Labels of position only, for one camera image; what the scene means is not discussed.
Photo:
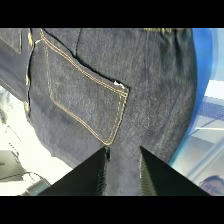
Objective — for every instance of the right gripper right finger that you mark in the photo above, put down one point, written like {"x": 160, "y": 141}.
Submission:
{"x": 163, "y": 178}

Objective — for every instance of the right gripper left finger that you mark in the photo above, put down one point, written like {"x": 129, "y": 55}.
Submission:
{"x": 83, "y": 178}

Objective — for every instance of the dark blue jeans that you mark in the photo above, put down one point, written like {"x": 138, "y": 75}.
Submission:
{"x": 140, "y": 83}

